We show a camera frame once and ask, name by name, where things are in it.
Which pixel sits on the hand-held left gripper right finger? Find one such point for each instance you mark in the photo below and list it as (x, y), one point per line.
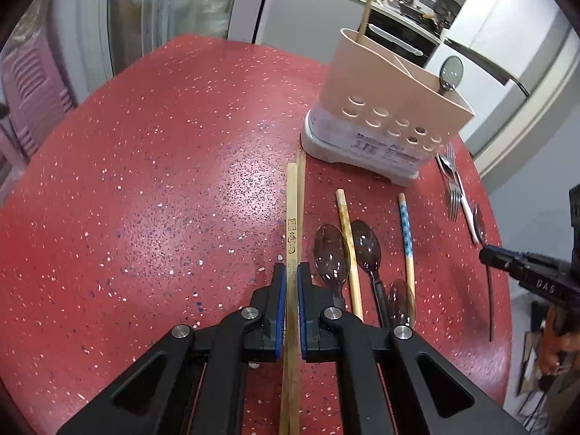
(302, 312)

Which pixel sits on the person's right hand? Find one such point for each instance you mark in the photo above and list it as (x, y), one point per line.
(555, 349)

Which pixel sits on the beige utensil holder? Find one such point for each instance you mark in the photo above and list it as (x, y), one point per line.
(380, 81)

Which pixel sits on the pink plastic chair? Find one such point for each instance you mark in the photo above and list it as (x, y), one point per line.
(31, 95)

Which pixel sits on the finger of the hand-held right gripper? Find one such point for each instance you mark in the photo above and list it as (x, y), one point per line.
(498, 258)

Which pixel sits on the metal fork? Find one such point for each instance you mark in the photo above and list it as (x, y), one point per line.
(452, 204)

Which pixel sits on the blue patterned chopstick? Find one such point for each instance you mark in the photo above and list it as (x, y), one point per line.
(406, 231)

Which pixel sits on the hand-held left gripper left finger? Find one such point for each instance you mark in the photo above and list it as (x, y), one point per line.
(280, 308)

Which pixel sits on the printed wooden chopstick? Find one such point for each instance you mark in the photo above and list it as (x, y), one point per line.
(292, 208)

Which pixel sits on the wooden frame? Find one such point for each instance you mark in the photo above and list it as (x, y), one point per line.
(530, 362)

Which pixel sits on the yellow patterned chopstick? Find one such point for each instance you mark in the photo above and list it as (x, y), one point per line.
(348, 244)

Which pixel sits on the plain wooden chopstick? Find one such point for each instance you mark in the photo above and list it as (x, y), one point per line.
(368, 4)
(301, 176)

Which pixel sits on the black oven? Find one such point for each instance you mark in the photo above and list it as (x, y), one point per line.
(398, 38)

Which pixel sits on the brown translucent plastic spoon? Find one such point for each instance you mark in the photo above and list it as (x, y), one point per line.
(367, 247)
(330, 253)
(479, 222)
(401, 303)

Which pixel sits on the metal spoon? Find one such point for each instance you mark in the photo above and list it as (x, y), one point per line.
(452, 72)

